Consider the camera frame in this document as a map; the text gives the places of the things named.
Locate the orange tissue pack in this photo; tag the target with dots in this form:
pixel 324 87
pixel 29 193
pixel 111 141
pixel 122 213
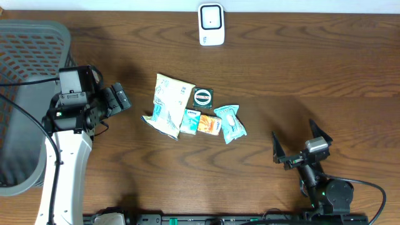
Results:
pixel 209 125

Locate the grey plastic mesh basket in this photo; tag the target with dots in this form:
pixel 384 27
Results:
pixel 32 52

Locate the teal tissue pack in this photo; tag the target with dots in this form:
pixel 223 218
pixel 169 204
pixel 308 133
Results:
pixel 190 121

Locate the dark green round-logo packet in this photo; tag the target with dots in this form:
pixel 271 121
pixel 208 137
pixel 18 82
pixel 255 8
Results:
pixel 203 98

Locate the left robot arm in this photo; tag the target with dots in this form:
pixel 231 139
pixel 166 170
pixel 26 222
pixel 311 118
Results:
pixel 67 154

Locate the white barcode scanner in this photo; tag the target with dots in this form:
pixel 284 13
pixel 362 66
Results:
pixel 211 24

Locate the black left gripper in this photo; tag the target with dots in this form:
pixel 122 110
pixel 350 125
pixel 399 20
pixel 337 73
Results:
pixel 112 100

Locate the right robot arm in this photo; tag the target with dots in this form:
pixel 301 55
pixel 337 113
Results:
pixel 328 196

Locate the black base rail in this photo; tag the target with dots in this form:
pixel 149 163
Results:
pixel 155 219

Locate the white snack bag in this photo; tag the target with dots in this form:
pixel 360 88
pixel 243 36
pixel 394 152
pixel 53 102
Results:
pixel 171 97

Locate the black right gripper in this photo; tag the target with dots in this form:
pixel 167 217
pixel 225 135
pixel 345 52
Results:
pixel 279 155

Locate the mint wet wipes pack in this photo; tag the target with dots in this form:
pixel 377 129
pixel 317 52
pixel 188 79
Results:
pixel 231 126

